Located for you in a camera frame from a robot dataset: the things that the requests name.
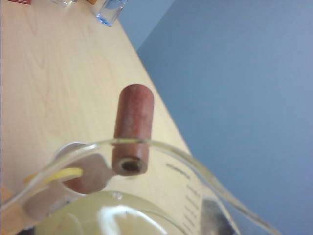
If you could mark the yellow rubber band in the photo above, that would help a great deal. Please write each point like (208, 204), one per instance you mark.
(61, 174)

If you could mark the clear glass jar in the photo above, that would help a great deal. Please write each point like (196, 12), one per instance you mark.
(110, 14)

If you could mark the small clear glass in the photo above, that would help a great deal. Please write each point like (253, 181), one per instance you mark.
(64, 2)

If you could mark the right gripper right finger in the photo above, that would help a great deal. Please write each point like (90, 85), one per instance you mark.
(215, 220)

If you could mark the red-orange item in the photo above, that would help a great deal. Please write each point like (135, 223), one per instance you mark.
(19, 1)

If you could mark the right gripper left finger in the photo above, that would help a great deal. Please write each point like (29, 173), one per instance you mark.
(85, 166)

